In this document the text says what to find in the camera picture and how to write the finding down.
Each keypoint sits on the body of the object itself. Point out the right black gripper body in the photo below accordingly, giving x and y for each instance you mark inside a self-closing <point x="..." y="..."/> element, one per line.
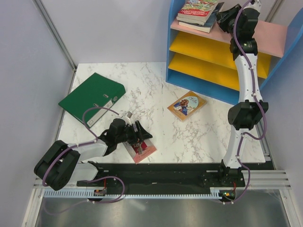
<point x="227" y="23"/>

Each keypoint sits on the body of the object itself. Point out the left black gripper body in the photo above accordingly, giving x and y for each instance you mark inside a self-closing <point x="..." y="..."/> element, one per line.
<point x="130" y="136"/>

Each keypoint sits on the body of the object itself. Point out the blue Nineteen Eighty-Four book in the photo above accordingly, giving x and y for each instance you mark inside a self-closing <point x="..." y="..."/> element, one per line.
<point x="209" y="23"/>

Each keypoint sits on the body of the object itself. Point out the red and pink castle book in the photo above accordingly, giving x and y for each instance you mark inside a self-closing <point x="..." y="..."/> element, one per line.
<point x="140" y="151"/>

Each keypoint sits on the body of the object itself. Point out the red Treehouse book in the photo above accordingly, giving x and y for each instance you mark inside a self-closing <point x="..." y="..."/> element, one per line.
<point x="197" y="11"/>

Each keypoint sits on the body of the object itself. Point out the orange Hello book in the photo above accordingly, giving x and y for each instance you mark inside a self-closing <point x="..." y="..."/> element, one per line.
<point x="187" y="105"/>

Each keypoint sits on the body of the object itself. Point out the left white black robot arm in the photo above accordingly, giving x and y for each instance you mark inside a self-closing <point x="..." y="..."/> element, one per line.
<point x="57" y="167"/>

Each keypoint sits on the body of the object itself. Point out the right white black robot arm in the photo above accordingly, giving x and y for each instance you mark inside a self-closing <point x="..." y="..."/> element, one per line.
<point x="240" y="23"/>

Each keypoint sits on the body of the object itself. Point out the colourful wooden bookshelf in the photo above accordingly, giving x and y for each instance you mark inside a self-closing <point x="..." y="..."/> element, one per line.
<point x="202" y="62"/>

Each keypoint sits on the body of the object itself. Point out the green lever arch binder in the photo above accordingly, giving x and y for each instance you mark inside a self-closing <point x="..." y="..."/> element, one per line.
<point x="95" y="91"/>

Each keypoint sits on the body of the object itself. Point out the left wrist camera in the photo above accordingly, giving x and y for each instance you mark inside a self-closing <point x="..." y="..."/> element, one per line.
<point x="126" y="116"/>

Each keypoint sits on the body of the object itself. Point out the aluminium corner post right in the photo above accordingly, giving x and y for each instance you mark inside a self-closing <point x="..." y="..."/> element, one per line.
<point x="274" y="9"/>

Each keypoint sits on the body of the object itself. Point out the aluminium corner post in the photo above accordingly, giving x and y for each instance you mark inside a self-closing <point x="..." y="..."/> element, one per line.
<point x="274" y="9"/>
<point x="52" y="28"/>

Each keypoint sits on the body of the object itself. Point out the white slotted cable duct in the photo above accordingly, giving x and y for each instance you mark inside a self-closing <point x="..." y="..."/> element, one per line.
<point x="100" y="194"/>

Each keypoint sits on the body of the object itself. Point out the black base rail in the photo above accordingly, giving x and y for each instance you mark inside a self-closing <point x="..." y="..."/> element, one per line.
<point x="172" y="178"/>

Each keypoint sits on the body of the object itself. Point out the aluminium corner post left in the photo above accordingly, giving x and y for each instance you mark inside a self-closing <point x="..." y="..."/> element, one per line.
<point x="52" y="28"/>

